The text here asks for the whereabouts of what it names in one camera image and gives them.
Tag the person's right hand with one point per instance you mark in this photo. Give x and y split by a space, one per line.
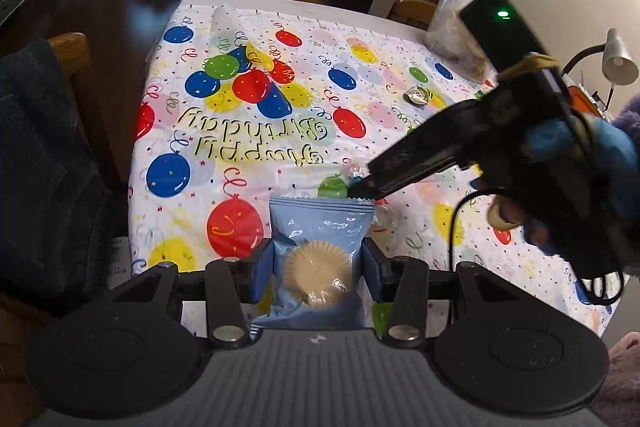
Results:
555 142

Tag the blue pastry snack packet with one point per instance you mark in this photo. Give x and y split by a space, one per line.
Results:
320 227

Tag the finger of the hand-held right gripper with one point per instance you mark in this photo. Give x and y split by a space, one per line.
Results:
425 141
372 189

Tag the grey desk lamp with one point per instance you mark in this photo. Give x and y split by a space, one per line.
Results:
620 62

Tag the clear plastic bag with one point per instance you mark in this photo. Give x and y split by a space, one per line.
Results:
450 37

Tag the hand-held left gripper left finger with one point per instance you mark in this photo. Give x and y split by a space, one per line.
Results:
262 272

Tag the balloon print tablecloth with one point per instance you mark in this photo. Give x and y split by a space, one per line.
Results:
300 72

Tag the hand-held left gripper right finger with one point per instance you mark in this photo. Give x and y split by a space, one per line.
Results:
372 274

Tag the pink fuzzy clothing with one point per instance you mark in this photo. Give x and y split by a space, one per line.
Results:
622 382

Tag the small colourful wrapped candy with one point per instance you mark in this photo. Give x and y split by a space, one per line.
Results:
417 95

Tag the dark jacket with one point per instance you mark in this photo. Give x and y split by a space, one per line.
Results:
45 157

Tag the clear candy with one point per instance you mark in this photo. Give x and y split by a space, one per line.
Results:
354 169

